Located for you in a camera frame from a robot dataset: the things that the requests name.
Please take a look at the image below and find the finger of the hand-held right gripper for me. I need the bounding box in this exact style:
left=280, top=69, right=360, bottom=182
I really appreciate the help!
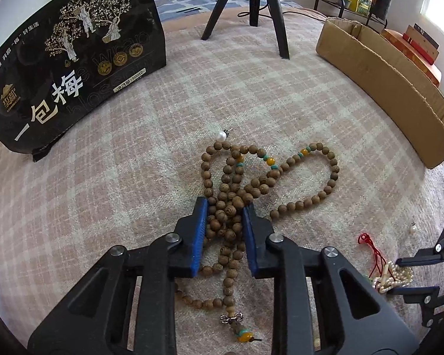
left=386, top=286, right=444, bottom=328
left=395, top=216, right=444, bottom=267

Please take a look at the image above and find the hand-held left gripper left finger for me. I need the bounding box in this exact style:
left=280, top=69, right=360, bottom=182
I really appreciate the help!
left=28, top=197, right=210, bottom=355

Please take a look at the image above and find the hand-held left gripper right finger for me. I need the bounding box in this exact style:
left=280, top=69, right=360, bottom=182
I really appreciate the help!
left=242, top=204, right=421, bottom=355

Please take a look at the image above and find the pearl bracelet with red cord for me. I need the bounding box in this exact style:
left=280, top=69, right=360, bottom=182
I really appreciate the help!
left=357, top=232, right=415, bottom=294

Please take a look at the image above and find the wooden bead necklace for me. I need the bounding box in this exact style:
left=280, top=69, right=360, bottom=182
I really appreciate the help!
left=175, top=142, right=340, bottom=343

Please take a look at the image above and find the pink plaid blanket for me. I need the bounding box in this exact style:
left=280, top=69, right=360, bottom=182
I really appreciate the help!
left=0, top=5, right=444, bottom=355

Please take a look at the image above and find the brown cardboard box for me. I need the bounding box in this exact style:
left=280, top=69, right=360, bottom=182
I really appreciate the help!
left=315, top=17, right=444, bottom=170

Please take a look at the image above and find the black printed gift box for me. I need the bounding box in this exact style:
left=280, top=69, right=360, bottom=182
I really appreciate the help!
left=0, top=0, right=168, bottom=163

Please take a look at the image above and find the dark red flat box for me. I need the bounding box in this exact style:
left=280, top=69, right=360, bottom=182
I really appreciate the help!
left=403, top=24, right=440, bottom=64

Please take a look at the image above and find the blue patterned bedsheet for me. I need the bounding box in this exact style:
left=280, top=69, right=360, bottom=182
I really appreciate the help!
left=152, top=0, right=306, bottom=23

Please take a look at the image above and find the black metal rack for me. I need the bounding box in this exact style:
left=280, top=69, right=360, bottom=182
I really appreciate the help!
left=313, top=0, right=390, bottom=31

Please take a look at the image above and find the green and yellow carton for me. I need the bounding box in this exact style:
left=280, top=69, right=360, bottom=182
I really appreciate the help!
left=345, top=0, right=373, bottom=16

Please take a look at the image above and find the black cable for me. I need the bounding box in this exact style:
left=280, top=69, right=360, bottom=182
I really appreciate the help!
left=237, top=0, right=328, bottom=22

